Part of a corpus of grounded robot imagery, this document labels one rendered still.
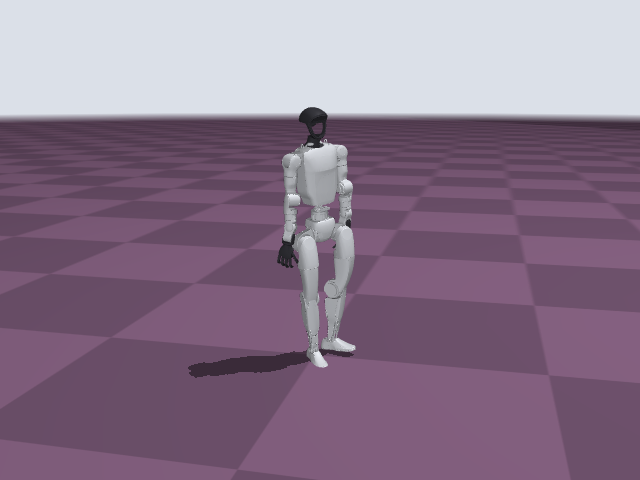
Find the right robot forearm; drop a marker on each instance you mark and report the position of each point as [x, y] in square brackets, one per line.
[290, 226]

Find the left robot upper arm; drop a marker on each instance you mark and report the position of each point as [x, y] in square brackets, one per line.
[344, 186]

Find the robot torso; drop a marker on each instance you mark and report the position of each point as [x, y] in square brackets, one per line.
[317, 185]

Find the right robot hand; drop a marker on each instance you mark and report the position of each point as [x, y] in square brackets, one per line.
[286, 251]

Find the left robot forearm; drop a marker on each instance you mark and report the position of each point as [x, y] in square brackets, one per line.
[345, 207]

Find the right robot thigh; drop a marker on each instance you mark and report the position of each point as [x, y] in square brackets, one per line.
[308, 264]

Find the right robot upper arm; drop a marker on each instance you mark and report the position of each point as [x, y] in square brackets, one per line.
[291, 162]

